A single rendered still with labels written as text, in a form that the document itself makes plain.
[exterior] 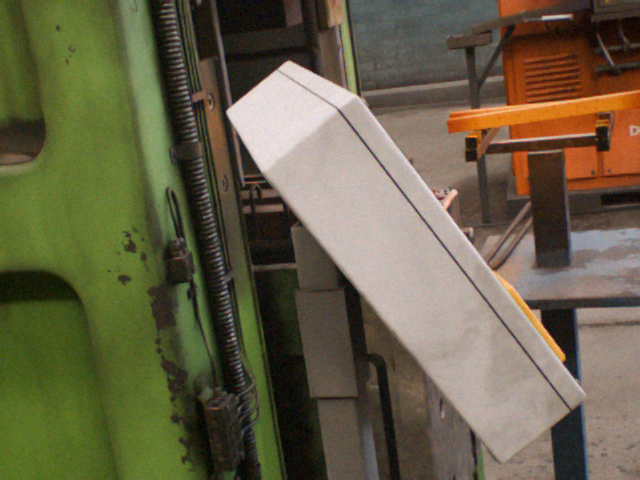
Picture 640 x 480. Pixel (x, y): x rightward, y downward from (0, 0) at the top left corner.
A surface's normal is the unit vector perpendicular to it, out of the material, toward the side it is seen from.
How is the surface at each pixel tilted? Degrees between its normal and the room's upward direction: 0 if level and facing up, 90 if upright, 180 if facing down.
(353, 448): 90
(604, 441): 0
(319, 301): 90
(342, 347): 90
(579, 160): 90
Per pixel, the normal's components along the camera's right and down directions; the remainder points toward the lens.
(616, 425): -0.14, -0.95
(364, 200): 0.15, 0.24
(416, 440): -0.28, 0.29
